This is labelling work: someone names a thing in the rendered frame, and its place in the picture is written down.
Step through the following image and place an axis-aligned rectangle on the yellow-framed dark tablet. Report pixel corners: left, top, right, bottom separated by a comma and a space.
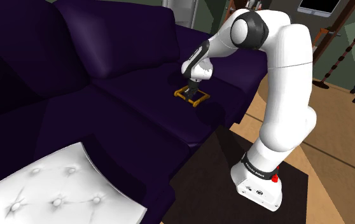
173, 86, 211, 108

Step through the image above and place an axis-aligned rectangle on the white shelf unit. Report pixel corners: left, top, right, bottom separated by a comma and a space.
162, 0, 199, 28

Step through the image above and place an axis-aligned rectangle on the dark purple sofa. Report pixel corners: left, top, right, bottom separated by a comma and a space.
0, 0, 270, 224

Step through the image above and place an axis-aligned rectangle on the dark robot stand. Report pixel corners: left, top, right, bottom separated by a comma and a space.
161, 125, 309, 224

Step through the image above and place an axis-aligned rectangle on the brown wooden door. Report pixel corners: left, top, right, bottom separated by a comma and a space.
311, 0, 355, 66

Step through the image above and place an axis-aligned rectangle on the black beaded floor lamp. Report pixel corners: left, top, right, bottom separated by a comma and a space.
312, 18, 355, 90

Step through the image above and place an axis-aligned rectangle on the white tufted cushion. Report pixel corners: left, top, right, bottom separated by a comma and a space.
0, 142, 148, 224

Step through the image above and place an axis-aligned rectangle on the wall-mounted black screen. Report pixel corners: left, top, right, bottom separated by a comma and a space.
296, 0, 344, 18

